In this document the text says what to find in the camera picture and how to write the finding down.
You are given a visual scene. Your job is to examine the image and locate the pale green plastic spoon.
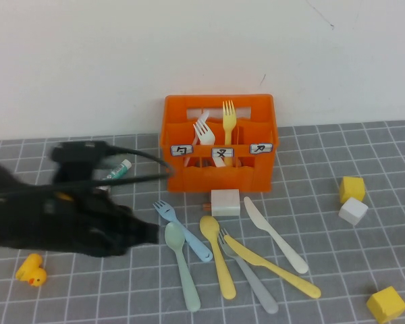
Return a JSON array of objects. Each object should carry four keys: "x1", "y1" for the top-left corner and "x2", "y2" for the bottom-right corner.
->
[{"x1": 164, "y1": 221, "x2": 201, "y2": 312}]

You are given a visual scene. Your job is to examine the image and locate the paper label fork character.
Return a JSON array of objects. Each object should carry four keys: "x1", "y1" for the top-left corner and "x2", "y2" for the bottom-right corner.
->
[{"x1": 211, "y1": 146, "x2": 234, "y2": 159}]

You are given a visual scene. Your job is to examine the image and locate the yellow plastic spoon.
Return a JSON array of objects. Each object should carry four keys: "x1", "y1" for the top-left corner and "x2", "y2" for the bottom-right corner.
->
[{"x1": 198, "y1": 215, "x2": 236, "y2": 300}]

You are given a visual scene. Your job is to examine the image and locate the yellow plastic knife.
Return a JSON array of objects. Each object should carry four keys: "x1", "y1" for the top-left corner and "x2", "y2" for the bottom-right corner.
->
[{"x1": 223, "y1": 234, "x2": 322, "y2": 299}]

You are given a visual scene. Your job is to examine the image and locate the grey plastic fork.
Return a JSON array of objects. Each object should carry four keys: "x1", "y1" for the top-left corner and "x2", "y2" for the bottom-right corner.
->
[{"x1": 217, "y1": 228, "x2": 279, "y2": 314}]

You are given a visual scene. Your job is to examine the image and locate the orange plastic cutlery holder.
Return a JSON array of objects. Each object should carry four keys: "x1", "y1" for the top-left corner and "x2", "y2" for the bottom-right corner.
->
[{"x1": 159, "y1": 94, "x2": 278, "y2": 193}]

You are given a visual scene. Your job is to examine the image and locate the yellow rubber duck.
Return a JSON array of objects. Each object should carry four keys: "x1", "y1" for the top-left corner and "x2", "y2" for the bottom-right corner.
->
[{"x1": 15, "y1": 252, "x2": 48, "y2": 288}]

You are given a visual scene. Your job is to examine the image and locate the black left camera cable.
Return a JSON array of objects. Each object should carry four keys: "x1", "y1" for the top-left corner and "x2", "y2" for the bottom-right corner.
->
[{"x1": 0, "y1": 144, "x2": 176, "y2": 200}]

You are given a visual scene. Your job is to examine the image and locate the white eraser block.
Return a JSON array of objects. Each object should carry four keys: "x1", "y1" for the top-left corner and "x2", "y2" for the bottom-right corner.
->
[{"x1": 202, "y1": 188, "x2": 241, "y2": 217}]

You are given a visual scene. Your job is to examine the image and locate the light blue plastic fork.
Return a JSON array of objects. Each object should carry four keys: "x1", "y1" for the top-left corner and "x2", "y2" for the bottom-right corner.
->
[{"x1": 153, "y1": 200, "x2": 213, "y2": 263}]

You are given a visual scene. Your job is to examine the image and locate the white foam cube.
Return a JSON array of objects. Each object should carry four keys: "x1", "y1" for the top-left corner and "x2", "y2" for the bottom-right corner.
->
[{"x1": 338, "y1": 197, "x2": 369, "y2": 226}]

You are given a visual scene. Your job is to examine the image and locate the white plastic knife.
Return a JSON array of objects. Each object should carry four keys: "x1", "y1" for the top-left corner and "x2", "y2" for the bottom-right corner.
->
[{"x1": 243, "y1": 196, "x2": 309, "y2": 274}]

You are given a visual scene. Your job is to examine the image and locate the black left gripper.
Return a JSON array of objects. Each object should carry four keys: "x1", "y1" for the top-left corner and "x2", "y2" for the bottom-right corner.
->
[{"x1": 47, "y1": 187, "x2": 160, "y2": 259}]

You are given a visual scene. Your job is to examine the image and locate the yellow plastic fork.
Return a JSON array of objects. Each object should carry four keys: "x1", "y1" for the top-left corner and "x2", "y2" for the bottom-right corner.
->
[{"x1": 221, "y1": 100, "x2": 236, "y2": 168}]

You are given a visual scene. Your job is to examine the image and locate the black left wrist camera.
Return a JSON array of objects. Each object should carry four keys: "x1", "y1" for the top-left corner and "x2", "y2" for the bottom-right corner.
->
[{"x1": 49, "y1": 140, "x2": 112, "y2": 163}]

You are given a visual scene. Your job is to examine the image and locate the white plastic fork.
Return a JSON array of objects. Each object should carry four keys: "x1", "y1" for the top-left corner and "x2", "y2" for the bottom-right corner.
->
[{"x1": 192, "y1": 120, "x2": 226, "y2": 169}]

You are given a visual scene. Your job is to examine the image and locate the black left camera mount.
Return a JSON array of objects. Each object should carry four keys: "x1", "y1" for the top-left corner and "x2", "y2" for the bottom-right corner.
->
[{"x1": 53, "y1": 160, "x2": 96, "y2": 186}]

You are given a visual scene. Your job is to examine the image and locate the yellow foam cube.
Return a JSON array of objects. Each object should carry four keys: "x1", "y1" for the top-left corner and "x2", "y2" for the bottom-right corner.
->
[
  {"x1": 366, "y1": 286, "x2": 405, "y2": 324},
  {"x1": 339, "y1": 175, "x2": 365, "y2": 204}
]

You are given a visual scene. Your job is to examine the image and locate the paper label spoon character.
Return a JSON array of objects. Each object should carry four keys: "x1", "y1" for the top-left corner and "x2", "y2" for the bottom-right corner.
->
[{"x1": 170, "y1": 144, "x2": 193, "y2": 158}]

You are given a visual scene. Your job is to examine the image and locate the green white glue stick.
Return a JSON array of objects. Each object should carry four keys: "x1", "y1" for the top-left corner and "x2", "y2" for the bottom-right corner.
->
[{"x1": 103, "y1": 159, "x2": 132, "y2": 180}]

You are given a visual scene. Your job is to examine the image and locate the paper label knife character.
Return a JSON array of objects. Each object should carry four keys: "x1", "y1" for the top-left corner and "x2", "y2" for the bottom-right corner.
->
[{"x1": 249, "y1": 143, "x2": 273, "y2": 155}]

